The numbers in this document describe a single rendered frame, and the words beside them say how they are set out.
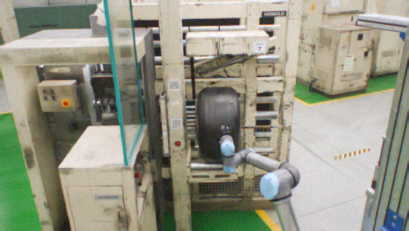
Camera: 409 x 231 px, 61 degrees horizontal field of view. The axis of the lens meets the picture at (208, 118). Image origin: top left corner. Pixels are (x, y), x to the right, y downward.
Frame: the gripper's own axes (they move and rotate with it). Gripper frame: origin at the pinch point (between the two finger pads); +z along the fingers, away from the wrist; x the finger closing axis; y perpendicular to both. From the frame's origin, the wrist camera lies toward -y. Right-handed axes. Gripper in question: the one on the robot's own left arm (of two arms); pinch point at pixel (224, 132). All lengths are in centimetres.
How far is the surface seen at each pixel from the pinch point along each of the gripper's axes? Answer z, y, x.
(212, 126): 2.0, 4.3, 8.0
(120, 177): -45, -9, 59
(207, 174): 13.7, -36.6, 11.8
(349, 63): 409, -15, -250
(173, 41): 14, 59, 33
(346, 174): 151, -107, -152
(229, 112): 5.5, 12.2, -3.8
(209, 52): 41, 48, 8
